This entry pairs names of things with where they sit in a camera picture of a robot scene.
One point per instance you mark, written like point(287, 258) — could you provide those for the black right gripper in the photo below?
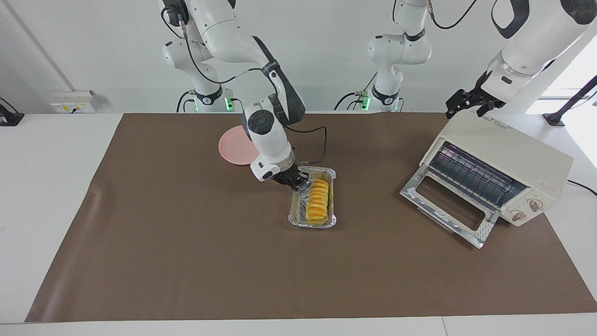
point(288, 175)

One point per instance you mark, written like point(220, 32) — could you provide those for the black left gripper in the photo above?
point(466, 99)

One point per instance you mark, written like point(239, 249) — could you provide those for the golden ridged bread loaf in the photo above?
point(318, 200)

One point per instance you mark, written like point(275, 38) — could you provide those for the aluminium foil tray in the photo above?
point(298, 210)

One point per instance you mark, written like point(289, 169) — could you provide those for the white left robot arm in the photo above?
point(536, 42)

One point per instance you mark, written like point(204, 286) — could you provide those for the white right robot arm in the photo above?
point(266, 135)

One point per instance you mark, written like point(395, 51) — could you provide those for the cream toaster oven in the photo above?
point(513, 149)

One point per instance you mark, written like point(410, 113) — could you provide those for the glass oven door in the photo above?
point(450, 207)

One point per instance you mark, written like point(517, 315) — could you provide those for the cream oven knob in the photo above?
point(518, 216)
point(535, 205)

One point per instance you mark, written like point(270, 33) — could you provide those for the pink round plate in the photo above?
point(235, 147)

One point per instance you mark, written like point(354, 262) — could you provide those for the black clamp stand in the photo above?
point(9, 119)
point(555, 119)

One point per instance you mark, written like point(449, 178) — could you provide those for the brown table mat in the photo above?
point(233, 261)

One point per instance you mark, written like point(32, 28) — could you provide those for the white wall socket box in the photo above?
point(74, 103)

